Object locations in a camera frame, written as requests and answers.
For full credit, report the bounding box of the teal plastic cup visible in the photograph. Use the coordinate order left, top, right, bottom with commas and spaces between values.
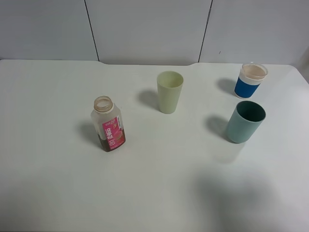
226, 101, 266, 144

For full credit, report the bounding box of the blue sleeved paper cup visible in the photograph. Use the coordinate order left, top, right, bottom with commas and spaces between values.
234, 62, 268, 99

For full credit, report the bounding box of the pale green plastic cup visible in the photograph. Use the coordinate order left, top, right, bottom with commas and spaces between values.
157, 71, 184, 114

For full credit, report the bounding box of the plastic drink bottle pink label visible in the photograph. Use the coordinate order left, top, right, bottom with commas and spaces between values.
91, 96, 126, 152

